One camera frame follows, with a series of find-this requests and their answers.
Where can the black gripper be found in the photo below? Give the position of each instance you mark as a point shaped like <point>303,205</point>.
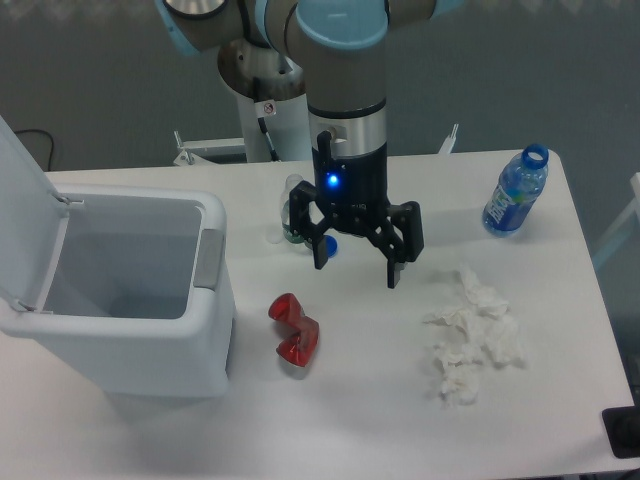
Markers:
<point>349,195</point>

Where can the crushed red can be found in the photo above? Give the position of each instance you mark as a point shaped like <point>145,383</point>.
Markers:
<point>299,346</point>

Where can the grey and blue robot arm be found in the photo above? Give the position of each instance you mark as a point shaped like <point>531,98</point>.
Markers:
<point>337,50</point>

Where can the blue bottle cap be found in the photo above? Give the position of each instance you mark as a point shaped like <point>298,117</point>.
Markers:
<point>331,246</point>

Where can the crumpled white tissue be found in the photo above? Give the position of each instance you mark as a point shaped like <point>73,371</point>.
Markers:
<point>488,334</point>

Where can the blue plastic bottle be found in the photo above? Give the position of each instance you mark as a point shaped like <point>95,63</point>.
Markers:
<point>519,185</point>

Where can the white trash bin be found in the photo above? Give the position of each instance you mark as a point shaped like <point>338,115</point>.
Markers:
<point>141,301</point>

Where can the white furniture at right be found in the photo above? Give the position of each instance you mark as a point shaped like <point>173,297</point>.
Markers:
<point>619,231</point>

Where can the white trash bin lid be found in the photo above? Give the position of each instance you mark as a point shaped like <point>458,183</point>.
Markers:
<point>34,220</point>

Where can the black device at edge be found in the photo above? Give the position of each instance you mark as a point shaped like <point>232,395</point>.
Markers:
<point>622,428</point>

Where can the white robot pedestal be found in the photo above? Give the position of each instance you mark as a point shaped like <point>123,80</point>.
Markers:
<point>272,110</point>

